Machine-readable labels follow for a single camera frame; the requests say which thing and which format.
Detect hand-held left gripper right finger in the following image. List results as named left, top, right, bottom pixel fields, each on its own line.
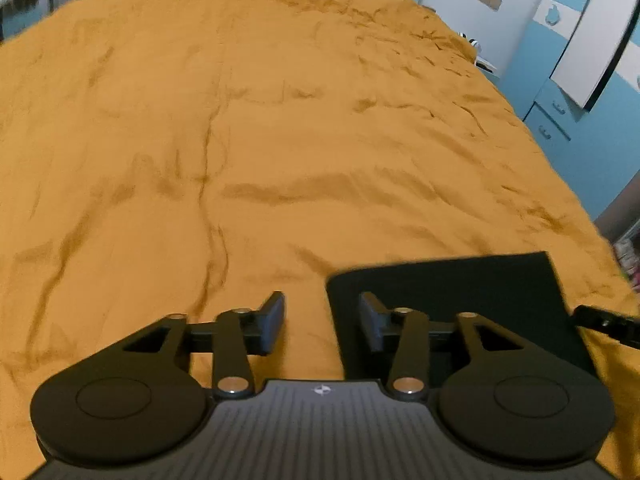
left=358, top=292, right=526, bottom=401

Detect blue and white wardrobe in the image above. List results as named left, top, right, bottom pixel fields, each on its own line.
left=497, top=0, right=640, bottom=221

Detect white panel with black frame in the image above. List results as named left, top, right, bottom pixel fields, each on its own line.
left=549, top=0, right=640, bottom=112

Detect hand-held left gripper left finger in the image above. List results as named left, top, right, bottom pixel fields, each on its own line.
left=122, top=290, right=286, bottom=400

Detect blue nightstand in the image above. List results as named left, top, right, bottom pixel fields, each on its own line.
left=475, top=55, right=501, bottom=83

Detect black pants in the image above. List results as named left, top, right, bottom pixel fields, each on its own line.
left=325, top=251, right=599, bottom=382

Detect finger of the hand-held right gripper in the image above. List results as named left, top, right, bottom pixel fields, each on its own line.
left=571, top=304, right=613, bottom=335

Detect yellow quilted blanket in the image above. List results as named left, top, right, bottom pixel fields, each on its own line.
left=0, top=0, right=640, bottom=480

